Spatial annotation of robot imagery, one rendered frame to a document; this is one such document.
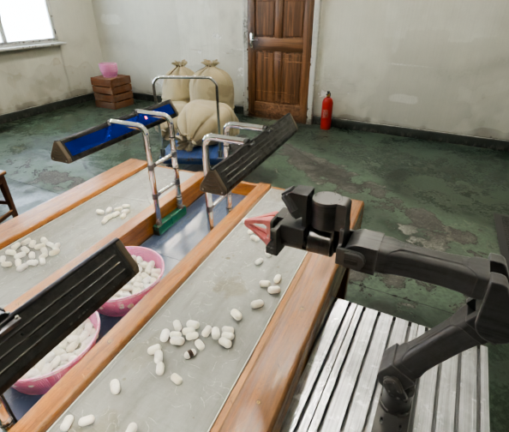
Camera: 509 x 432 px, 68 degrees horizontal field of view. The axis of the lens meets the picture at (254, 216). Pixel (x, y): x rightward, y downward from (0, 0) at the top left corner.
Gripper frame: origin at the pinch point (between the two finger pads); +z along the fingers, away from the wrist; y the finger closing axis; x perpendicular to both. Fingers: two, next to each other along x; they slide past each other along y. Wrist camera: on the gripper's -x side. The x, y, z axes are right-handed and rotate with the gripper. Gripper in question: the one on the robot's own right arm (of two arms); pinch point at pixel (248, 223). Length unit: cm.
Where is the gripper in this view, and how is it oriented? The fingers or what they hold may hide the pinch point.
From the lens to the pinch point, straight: 83.5
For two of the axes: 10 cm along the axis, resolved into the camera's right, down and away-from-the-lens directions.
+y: -4.6, 4.5, -7.7
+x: 0.3, 8.7, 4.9
